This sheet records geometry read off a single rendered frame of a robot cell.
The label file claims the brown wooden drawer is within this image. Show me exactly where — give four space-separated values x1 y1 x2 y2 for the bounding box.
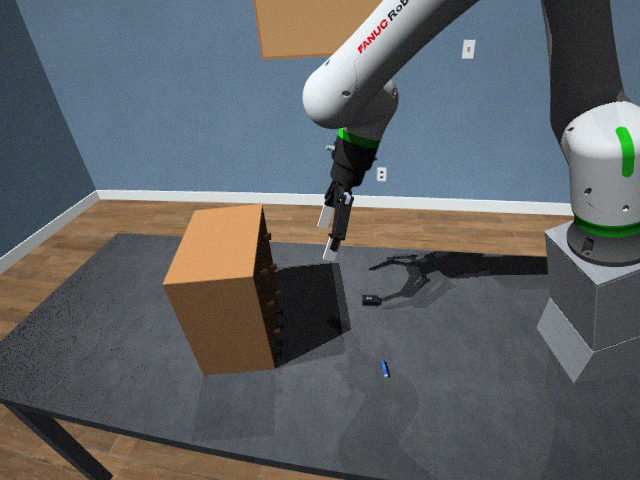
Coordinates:
262 277 275 339
259 210 271 265
269 309 281 364
254 242 269 309
266 242 277 294
271 270 282 320

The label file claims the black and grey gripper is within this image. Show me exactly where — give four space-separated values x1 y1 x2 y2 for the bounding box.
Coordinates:
318 161 366 261

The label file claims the grey 9v battery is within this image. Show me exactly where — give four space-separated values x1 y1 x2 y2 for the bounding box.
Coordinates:
362 295 379 306

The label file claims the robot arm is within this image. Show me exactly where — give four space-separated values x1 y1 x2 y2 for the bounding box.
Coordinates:
303 0 640 267

